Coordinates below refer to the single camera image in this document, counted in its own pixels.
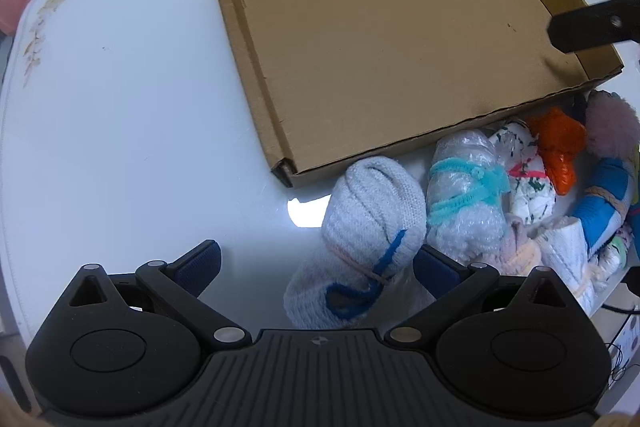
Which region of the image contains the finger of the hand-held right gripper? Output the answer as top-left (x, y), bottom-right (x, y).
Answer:
top-left (547, 0), bottom-right (640, 55)

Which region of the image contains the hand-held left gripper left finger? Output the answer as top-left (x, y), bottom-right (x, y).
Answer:
top-left (67, 239), bottom-right (253, 350)

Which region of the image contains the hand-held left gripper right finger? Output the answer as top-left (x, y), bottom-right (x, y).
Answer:
top-left (384, 244), bottom-right (571, 350)

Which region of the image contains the small dark blue bundle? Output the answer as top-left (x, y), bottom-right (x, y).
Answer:
top-left (570, 92), bottom-right (593, 122)

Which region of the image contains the lilac cloth bundle peach scrunchie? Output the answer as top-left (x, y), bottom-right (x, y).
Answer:
top-left (467, 214), bottom-right (543, 278)

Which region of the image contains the white knit sock blue yarn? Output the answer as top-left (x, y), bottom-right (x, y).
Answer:
top-left (283, 157), bottom-right (428, 333)

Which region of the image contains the pink fluffy pom-pom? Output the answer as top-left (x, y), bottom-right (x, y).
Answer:
top-left (585, 91), bottom-right (640, 158)

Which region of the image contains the white patterned cloth bundle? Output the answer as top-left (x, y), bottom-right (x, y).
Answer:
top-left (487, 119), bottom-right (557, 225)

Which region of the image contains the bubble wrap bundle teal tie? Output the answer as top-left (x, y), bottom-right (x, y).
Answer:
top-left (425, 129), bottom-right (511, 265)

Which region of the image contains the small orange plastic bag bundle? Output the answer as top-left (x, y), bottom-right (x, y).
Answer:
top-left (525, 107), bottom-right (588, 196)

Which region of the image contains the white grey sock bundle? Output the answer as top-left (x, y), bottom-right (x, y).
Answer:
top-left (530, 217), bottom-right (598, 315)

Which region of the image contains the light blue sock beige band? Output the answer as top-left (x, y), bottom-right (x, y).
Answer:
top-left (570, 157), bottom-right (636, 258)

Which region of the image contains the white bag bundle green scrunchie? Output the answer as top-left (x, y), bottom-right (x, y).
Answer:
top-left (590, 227), bottom-right (633, 293)

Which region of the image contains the shallow cardboard box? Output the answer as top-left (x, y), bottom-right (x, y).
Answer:
top-left (206, 0), bottom-right (626, 188)

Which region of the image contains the black cable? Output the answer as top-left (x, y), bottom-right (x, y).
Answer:
top-left (600, 304), bottom-right (640, 383)

